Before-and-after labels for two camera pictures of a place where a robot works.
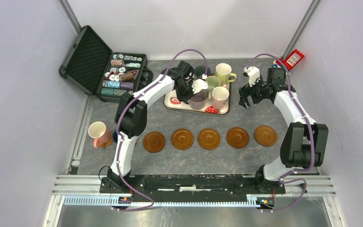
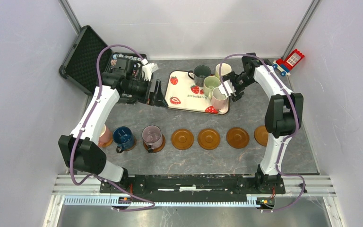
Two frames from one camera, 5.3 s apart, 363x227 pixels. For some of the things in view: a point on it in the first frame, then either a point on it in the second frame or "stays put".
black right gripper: x=246 y=91 to x=232 y=76
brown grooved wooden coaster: x=265 y=135 stays put
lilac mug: x=198 y=101 to x=151 y=135
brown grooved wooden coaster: x=237 y=137 stays put
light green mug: x=212 y=82 stays put
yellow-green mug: x=223 y=71 stays put
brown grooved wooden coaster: x=182 y=139 stays put
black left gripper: x=186 y=98 to x=156 y=98
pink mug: x=103 y=136 stays put
